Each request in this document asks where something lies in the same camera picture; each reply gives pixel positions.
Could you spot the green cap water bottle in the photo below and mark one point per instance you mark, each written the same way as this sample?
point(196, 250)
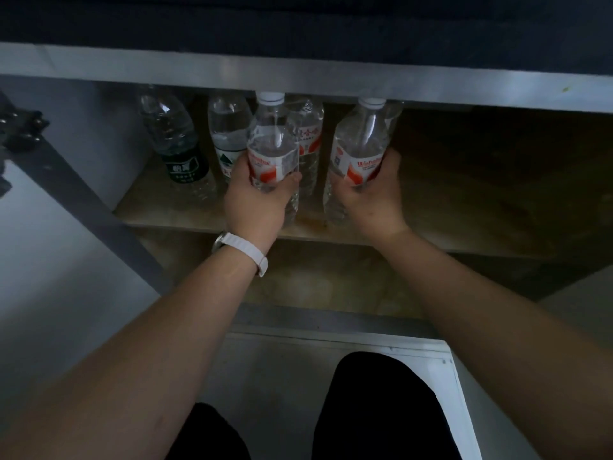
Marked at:
point(227, 129)

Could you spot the dark green label water bottle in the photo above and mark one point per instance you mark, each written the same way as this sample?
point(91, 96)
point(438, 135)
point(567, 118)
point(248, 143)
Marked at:
point(177, 138)

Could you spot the person's left forearm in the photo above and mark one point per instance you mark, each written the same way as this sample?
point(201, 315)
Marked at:
point(143, 354)

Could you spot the person's right forearm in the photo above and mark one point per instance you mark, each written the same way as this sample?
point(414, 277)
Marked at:
point(503, 330)

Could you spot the white smartwatch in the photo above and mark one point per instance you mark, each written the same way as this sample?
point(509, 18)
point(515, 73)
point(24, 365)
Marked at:
point(244, 246)

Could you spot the black trousers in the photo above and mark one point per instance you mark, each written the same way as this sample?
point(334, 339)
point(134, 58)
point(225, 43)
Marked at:
point(383, 412)

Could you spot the person's right hand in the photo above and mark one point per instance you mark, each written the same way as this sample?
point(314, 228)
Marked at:
point(369, 205)

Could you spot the person's left hand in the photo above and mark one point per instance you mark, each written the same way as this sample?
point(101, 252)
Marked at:
point(254, 210)

